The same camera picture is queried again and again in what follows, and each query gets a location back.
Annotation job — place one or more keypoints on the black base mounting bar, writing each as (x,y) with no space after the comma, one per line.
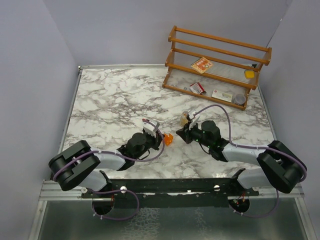
(184,192)

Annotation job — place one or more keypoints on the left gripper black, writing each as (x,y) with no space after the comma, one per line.
(157,140)

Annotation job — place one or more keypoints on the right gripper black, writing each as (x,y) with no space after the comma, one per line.
(185,133)

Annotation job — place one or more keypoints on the orange spiral notebook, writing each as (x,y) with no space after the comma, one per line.
(201,65)

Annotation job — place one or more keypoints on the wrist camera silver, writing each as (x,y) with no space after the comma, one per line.
(150,126)
(193,118)

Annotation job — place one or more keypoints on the clear round jar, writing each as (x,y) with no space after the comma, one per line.
(239,99)

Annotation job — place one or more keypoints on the white red medicine box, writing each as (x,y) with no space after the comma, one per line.
(224,96)

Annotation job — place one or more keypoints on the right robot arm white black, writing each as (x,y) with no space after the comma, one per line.
(278,167)

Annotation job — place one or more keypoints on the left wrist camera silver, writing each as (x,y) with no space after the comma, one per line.
(150,126)

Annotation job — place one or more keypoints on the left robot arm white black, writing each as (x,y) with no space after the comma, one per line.
(76,165)

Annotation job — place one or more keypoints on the wooden three-tier shelf rack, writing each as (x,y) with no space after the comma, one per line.
(230,59)

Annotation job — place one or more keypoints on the clear pill bottle gold lid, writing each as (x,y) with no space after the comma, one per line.
(183,120)

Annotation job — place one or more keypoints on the orange pill organizer box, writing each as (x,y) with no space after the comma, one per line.
(168,139)

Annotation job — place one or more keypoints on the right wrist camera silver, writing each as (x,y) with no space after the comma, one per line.
(193,118)

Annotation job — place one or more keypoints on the red white torn packet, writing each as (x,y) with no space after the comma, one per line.
(197,88)

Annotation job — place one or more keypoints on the yellow small container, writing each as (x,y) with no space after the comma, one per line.
(249,74)

